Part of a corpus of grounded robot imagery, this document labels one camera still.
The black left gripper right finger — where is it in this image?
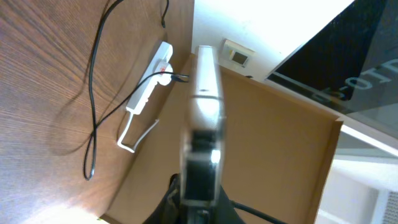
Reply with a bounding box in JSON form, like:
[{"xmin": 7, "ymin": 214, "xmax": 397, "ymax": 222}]
[{"xmin": 214, "ymin": 187, "xmax": 245, "ymax": 224}]

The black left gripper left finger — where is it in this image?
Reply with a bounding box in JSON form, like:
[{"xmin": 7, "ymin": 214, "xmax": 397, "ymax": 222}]
[{"xmin": 143, "ymin": 174, "xmax": 180, "ymax": 224}]

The black smartphone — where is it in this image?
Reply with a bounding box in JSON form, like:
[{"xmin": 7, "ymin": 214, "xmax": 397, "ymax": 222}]
[{"xmin": 180, "ymin": 45, "xmax": 226, "ymax": 207}]

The white charger plug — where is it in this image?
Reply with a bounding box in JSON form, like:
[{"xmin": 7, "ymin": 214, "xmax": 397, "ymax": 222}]
[{"xmin": 154, "ymin": 60, "xmax": 173, "ymax": 86}]

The white power strip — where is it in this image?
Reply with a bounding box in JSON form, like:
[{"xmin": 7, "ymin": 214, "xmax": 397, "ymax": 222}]
[{"xmin": 126, "ymin": 42, "xmax": 173, "ymax": 114}]

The dark glass sign panel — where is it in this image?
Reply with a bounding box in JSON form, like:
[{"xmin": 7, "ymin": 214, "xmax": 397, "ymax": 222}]
[{"xmin": 268, "ymin": 0, "xmax": 397, "ymax": 138}]

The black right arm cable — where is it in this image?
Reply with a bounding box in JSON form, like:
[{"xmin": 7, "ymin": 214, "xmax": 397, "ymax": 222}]
[{"xmin": 229, "ymin": 200, "xmax": 289, "ymax": 224}]

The white power strip cord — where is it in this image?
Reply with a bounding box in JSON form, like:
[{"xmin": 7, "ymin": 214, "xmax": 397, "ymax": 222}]
[{"xmin": 116, "ymin": 111, "xmax": 160, "ymax": 154}]

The black charging cable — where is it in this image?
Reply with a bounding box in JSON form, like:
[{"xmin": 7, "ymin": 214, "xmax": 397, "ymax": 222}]
[{"xmin": 82, "ymin": 0, "xmax": 190, "ymax": 182}]

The white wall switch box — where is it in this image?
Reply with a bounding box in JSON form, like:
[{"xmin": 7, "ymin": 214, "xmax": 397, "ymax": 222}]
[{"xmin": 220, "ymin": 39, "xmax": 255, "ymax": 68}]

